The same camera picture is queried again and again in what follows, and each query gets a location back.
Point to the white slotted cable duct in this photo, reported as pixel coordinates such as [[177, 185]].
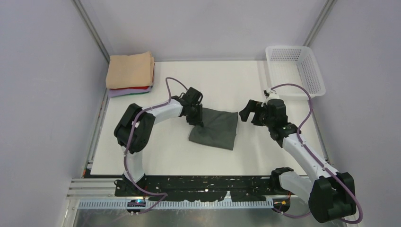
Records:
[[164, 205]]

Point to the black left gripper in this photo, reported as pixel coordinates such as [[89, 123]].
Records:
[[195, 114]]

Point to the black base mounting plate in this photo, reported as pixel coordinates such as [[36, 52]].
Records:
[[200, 188]]

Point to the aluminium frame rail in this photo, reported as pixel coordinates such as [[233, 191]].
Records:
[[95, 188]]

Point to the dark grey t-shirt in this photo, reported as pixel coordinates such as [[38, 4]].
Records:
[[218, 130]]

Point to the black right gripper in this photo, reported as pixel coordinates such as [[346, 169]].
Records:
[[256, 112]]

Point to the folded beige t-shirt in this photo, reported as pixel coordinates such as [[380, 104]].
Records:
[[130, 71]]

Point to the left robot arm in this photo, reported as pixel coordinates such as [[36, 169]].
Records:
[[134, 129]]

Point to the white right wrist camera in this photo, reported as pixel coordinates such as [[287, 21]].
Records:
[[270, 94]]

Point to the folded lavender t-shirt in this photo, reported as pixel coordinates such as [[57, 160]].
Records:
[[124, 92]]

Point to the folded green t-shirt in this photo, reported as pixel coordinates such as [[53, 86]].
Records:
[[139, 93]]

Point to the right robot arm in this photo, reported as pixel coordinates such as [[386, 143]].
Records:
[[329, 194]]

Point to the white plastic basket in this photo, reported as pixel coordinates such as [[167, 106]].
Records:
[[294, 65]]

